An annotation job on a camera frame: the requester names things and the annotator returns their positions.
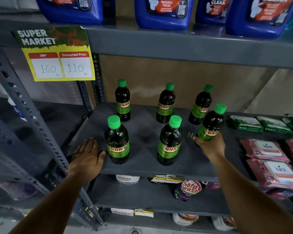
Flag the person's right hand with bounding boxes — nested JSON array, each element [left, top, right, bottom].
[[193, 132, 226, 164]]

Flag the person's left hand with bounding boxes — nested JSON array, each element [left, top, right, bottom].
[[68, 137, 106, 183]]

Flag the dark green-capped cleaner bottle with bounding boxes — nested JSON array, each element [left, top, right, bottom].
[[196, 103, 227, 142]]

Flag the person's right forearm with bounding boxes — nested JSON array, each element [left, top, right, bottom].
[[211, 155, 293, 234]]

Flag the person's left forearm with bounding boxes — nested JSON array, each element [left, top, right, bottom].
[[8, 173, 94, 234]]

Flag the group of dark bottles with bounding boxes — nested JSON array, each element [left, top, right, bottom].
[[104, 78, 213, 166]]

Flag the white plastic tub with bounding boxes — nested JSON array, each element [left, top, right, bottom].
[[115, 175, 140, 185], [211, 216, 237, 231], [173, 213, 199, 227]]

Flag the grey metal shelving rack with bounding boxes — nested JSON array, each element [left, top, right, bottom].
[[0, 14, 293, 234], [0, 96, 91, 221]]

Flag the purple detergent pouch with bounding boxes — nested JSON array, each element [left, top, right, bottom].
[[201, 181, 221, 191], [170, 180, 202, 202], [262, 187, 293, 201]]

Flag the yellow shelf price label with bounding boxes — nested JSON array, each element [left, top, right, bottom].
[[133, 208, 154, 218], [150, 175, 185, 184]]

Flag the white shelf label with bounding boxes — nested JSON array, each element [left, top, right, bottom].
[[111, 208, 135, 217]]

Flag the brown cardboard backing sheet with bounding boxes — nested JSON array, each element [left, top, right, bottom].
[[84, 55, 293, 117]]

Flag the purple plastic packet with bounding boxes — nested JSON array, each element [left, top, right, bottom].
[[0, 179, 37, 201]]

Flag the white and blue bottle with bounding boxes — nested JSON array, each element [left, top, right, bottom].
[[8, 96, 28, 122]]

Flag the yellow and green price sign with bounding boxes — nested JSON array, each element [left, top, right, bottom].
[[12, 26, 96, 82]]

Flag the blue detergent jug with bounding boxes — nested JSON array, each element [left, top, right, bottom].
[[195, 0, 232, 25], [35, 0, 104, 25], [225, 0, 293, 39], [134, 0, 198, 31]]

